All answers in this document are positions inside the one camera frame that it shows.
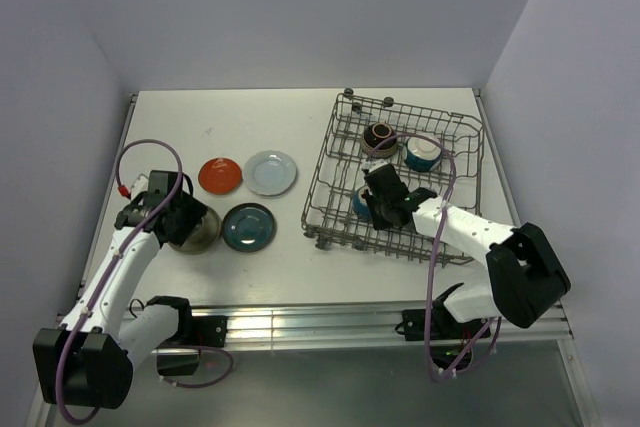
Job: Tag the dark teal saucer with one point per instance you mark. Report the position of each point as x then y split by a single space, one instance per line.
248 228

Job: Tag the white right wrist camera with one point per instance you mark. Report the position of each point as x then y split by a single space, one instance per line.
372 165

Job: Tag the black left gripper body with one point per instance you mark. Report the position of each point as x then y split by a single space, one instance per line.
189 211

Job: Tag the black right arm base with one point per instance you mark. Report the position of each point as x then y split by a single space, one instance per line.
443 327

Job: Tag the aluminium mounting rail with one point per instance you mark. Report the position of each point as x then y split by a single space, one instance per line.
307 327

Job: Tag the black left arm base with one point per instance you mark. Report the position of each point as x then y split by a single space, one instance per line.
182 356

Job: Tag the brown glazed bowl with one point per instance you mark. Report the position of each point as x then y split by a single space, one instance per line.
378 140

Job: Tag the grey saucer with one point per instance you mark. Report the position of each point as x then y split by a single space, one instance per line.
203 236

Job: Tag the light blue scalloped plate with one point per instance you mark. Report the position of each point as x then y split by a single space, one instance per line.
269 173

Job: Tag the grey wire dish rack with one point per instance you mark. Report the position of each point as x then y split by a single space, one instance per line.
328 215

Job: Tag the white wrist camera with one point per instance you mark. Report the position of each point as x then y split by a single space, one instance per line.
372 165
138 186

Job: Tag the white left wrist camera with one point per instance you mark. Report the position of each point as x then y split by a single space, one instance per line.
138 186

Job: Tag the white and teal bowl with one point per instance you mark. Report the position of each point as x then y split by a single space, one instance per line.
421 155

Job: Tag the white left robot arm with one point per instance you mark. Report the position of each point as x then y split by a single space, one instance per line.
90 359

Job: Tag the dark teal cup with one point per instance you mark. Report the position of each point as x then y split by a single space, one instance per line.
359 204

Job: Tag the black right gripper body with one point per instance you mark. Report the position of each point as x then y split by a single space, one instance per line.
378 209

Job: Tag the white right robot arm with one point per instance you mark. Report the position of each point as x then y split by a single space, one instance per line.
521 276

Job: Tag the orange saucer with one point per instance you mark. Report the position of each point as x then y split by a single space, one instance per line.
220 176

